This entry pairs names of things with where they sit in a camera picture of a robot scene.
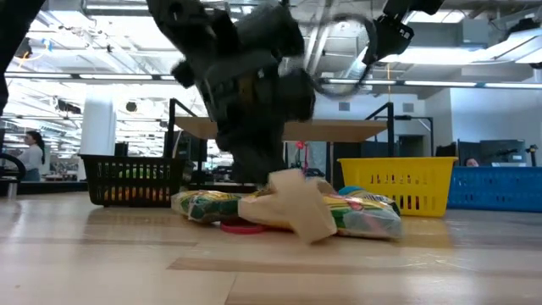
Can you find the thin red rubber band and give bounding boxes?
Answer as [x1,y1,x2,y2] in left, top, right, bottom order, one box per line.
[219,217,268,236]

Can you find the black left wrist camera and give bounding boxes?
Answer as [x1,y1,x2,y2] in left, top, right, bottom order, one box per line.
[215,3,305,73]

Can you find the black plastic basket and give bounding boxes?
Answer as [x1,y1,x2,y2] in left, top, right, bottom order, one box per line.
[79,154,187,208]

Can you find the yellow crayon pack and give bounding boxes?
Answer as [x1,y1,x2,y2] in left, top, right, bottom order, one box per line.
[325,185,403,241]
[171,189,245,225]

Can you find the red desk lamp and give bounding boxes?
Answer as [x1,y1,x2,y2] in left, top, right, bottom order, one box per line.
[295,141,311,175]

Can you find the white building column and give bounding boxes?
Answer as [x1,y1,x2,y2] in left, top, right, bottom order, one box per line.
[79,84,118,157]

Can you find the yellow plastic basket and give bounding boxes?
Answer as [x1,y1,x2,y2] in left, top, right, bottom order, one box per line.
[337,156,459,219]

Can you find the wide tan rubber band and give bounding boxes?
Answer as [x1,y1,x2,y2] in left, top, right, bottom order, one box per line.
[237,169,339,246]

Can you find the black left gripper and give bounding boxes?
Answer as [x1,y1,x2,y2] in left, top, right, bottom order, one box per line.
[171,58,318,186]

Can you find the wooden shelf riser black legs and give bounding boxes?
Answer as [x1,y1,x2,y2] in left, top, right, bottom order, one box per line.
[163,97,435,198]

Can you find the blue plastic basket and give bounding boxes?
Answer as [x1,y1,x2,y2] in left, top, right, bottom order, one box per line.
[446,165,542,214]

